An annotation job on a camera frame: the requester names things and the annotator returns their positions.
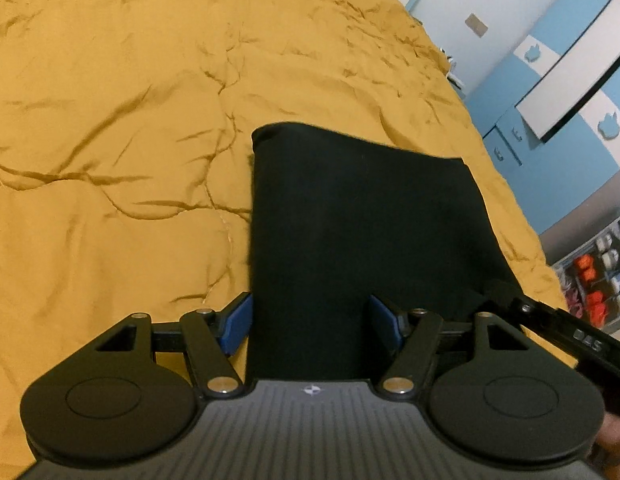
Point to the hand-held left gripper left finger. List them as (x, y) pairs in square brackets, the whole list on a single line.
[(236, 324)]

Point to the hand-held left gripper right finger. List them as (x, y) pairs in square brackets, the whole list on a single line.
[(384, 324)]

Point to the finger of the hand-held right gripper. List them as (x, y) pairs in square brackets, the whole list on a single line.
[(514, 300)]

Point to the black pants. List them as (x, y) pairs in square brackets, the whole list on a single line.
[(350, 220)]

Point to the shelf of small toys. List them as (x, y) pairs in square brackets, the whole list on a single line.
[(589, 270)]

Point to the blue white wardrobe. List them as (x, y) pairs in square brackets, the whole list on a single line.
[(509, 110)]

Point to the yellow quilted blanket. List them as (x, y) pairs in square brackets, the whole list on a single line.
[(115, 135)]

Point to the white black-edged panel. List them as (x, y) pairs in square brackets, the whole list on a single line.
[(574, 75)]

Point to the beige wall switch plate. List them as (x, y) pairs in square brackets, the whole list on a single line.
[(476, 25)]

